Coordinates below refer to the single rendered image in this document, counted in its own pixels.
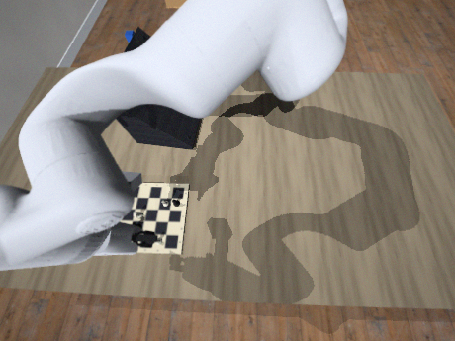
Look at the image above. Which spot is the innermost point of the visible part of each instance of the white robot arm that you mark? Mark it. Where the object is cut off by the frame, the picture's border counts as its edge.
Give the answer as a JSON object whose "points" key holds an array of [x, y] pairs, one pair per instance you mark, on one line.
{"points": [[193, 62]]}

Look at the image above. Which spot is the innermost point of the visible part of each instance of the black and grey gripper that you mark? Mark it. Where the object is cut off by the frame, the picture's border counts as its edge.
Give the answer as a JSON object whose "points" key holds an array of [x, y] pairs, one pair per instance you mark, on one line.
{"points": [[120, 240]]}

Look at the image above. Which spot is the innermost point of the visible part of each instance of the black and cream chessboard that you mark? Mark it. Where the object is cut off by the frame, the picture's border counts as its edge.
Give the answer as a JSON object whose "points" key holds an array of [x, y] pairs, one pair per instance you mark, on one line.
{"points": [[166, 222]]}

